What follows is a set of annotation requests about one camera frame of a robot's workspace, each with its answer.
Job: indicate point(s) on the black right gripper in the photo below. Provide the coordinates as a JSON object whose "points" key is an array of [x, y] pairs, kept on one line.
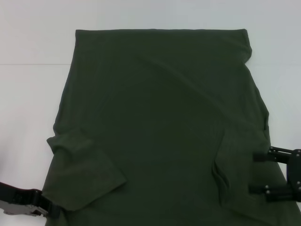
{"points": [[295, 174]]}

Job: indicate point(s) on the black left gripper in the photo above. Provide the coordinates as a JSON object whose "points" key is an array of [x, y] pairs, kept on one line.
{"points": [[16, 200]]}

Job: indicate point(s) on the dark green t-shirt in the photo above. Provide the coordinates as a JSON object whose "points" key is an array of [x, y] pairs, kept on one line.
{"points": [[152, 106]]}

